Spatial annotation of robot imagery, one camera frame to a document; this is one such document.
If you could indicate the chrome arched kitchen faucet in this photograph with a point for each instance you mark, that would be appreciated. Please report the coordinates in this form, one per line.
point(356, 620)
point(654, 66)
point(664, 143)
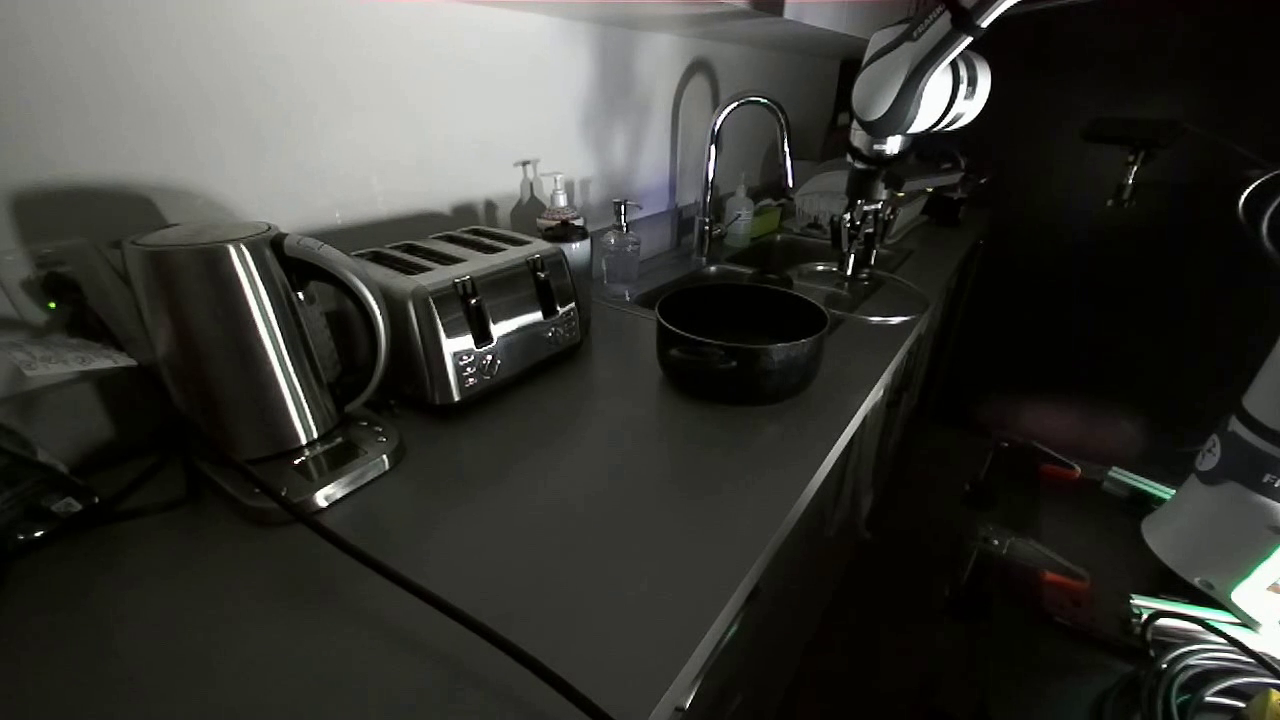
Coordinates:
point(744, 107)

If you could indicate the black cooking pot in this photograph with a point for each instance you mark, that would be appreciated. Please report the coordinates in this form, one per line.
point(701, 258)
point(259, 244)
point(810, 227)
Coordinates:
point(742, 352)

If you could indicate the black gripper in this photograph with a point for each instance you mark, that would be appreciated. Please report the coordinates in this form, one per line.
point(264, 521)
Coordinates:
point(865, 194)

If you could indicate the crumpled light cloth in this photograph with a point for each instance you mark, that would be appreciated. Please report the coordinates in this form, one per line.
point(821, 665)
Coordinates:
point(67, 363)

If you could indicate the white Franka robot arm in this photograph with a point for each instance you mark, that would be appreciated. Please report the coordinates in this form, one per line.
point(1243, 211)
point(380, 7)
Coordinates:
point(922, 73)

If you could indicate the stainless steel electric kettle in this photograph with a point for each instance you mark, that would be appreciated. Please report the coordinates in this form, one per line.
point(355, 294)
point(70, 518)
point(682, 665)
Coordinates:
point(227, 344)

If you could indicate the clear drinking glass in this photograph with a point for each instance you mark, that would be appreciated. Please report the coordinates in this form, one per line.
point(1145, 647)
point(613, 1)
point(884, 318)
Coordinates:
point(529, 201)

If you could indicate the stainless steel four-slot toaster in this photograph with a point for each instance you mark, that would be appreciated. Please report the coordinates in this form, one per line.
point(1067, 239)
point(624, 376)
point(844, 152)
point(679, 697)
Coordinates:
point(493, 322)

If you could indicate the double basin kitchen sink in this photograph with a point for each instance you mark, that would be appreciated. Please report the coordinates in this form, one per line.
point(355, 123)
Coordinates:
point(694, 279)

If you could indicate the soap dispenser bottle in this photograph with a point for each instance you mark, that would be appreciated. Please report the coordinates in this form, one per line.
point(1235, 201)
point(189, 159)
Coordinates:
point(623, 244)

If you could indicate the small metal canister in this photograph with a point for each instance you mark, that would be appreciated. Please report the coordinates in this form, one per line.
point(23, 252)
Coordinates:
point(569, 244)

